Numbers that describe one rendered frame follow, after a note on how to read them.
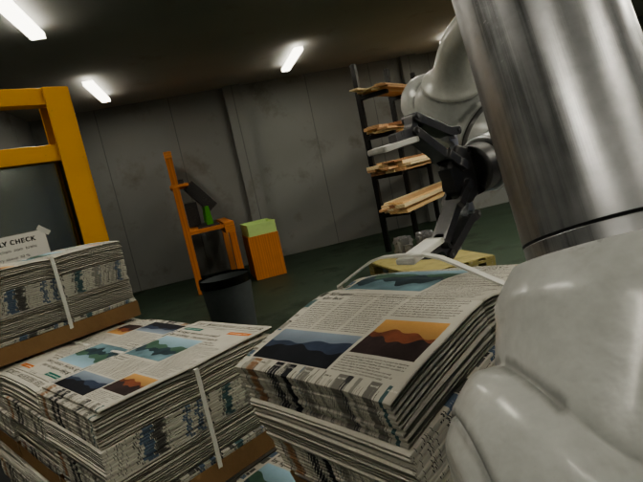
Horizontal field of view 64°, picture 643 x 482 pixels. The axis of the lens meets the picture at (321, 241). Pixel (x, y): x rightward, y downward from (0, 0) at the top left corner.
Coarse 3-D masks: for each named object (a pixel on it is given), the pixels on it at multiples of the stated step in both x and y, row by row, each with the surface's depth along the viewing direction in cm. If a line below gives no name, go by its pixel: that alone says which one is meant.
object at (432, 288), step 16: (352, 288) 75; (368, 288) 72; (384, 288) 70; (400, 288) 68; (416, 288) 66; (432, 288) 64; (448, 288) 62; (464, 288) 61; (480, 288) 59; (496, 288) 58
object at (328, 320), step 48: (288, 336) 67; (336, 336) 60; (384, 336) 55; (432, 336) 51; (480, 336) 53; (288, 384) 58; (336, 384) 50; (384, 384) 47; (432, 384) 48; (288, 432) 63; (336, 432) 53; (384, 432) 48; (432, 432) 48; (336, 480) 60; (384, 480) 51; (432, 480) 47
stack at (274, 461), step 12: (264, 456) 103; (276, 456) 101; (24, 468) 122; (252, 468) 99; (264, 468) 98; (276, 468) 97; (36, 480) 117; (48, 480) 111; (228, 480) 97; (240, 480) 96; (252, 480) 95; (264, 480) 94; (276, 480) 93; (288, 480) 92
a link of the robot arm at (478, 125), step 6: (480, 114) 84; (474, 120) 84; (480, 120) 83; (468, 126) 85; (474, 126) 84; (480, 126) 83; (486, 126) 82; (468, 132) 85; (474, 132) 84; (480, 132) 83; (468, 138) 85
